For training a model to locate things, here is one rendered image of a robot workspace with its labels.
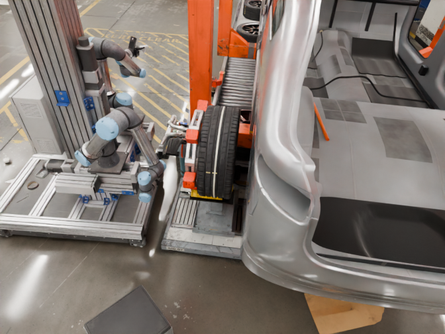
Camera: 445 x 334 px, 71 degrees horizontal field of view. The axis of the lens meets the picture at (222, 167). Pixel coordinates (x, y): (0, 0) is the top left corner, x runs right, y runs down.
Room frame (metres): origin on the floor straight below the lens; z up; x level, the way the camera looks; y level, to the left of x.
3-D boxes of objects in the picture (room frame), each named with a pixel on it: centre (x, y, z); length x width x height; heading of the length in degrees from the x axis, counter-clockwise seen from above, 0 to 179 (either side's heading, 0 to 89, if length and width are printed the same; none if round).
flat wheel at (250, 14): (6.82, -0.52, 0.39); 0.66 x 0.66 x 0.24
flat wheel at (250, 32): (5.37, -0.40, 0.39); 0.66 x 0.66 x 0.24
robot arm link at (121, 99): (2.09, 0.80, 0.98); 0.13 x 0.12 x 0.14; 75
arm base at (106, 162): (1.59, 0.80, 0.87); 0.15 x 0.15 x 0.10
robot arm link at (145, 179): (1.31, 0.45, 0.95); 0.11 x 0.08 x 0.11; 156
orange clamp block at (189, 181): (1.43, 0.21, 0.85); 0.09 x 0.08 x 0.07; 176
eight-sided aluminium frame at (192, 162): (1.75, 0.20, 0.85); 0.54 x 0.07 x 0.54; 176
